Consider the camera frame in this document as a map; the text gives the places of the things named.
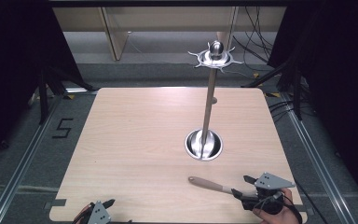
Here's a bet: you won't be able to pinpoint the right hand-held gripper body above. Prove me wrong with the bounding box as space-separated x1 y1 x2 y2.
241 172 296 216

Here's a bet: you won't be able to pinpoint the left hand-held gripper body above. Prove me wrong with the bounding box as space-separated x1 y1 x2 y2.
85 200 113 224

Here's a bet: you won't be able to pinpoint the wooden handled kitchen utensil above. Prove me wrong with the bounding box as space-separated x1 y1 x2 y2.
187 175 258 198

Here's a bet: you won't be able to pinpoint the metal utensil rack with hooks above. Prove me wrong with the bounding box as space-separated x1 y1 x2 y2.
184 40 244 162

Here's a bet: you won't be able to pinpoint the person's right hand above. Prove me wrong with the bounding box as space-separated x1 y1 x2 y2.
252 187 302 224

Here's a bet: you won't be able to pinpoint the black metal stand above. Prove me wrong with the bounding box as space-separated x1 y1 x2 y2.
241 57 304 121
36 64 96 126

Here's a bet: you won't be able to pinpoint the black curtain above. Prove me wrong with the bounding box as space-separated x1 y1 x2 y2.
0 0 86 171
267 0 358 216

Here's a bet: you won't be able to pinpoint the light wooden desk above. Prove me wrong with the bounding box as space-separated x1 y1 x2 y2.
51 6 287 62

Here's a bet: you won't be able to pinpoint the red cable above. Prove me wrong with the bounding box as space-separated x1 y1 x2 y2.
72 203 94 224

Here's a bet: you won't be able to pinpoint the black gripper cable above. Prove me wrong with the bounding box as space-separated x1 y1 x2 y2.
293 178 322 224

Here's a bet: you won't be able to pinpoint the metal floor rail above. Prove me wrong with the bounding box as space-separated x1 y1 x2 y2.
0 88 99 224
280 92 356 224

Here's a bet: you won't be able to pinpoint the black floor cables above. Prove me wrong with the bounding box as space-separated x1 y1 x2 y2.
268 98 296 123

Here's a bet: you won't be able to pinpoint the bundle of black cables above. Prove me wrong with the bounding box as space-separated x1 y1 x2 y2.
231 6 275 64

